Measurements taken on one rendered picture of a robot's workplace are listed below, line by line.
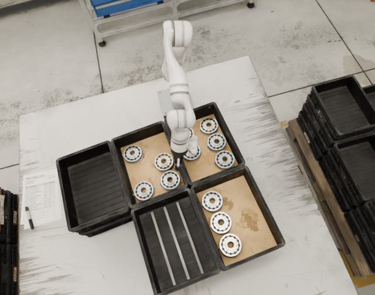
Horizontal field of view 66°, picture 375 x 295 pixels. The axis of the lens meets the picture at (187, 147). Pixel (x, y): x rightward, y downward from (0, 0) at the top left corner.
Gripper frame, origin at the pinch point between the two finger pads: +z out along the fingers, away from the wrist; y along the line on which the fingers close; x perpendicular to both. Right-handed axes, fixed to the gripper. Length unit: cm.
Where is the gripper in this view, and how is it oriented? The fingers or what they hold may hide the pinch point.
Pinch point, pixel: (178, 163)
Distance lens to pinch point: 131.7
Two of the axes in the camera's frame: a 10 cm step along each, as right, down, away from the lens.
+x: 10.0, 0.7, 0.2
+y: -0.5, 8.2, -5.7
